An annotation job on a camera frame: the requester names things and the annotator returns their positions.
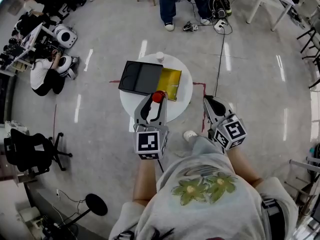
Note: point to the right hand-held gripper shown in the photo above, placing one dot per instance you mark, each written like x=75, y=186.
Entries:
x=232, y=131

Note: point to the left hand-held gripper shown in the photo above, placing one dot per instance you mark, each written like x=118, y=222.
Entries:
x=147, y=144

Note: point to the red round object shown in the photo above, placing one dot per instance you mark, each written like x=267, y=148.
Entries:
x=159, y=96

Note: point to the black tray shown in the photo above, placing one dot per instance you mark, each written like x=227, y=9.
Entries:
x=140, y=76

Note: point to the person's left forearm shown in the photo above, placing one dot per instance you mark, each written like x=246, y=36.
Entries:
x=146, y=181

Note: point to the person's right forearm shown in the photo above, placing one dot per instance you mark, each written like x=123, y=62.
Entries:
x=242, y=166

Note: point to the person's white shoe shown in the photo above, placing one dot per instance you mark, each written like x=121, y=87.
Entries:
x=190, y=135

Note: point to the small white jar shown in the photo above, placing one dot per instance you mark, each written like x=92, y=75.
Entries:
x=159, y=56

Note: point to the white power strip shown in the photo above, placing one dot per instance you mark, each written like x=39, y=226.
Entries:
x=220, y=24

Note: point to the hand-held gripper on floor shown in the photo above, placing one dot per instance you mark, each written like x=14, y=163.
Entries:
x=190, y=27

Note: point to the grey flower-print shirt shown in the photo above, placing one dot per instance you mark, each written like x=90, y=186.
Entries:
x=212, y=214

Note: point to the black round-base stand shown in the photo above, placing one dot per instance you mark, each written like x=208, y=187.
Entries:
x=96, y=204

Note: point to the black office chair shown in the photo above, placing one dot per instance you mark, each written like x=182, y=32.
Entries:
x=27, y=149

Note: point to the black frame chair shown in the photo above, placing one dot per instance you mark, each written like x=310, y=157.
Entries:
x=312, y=41

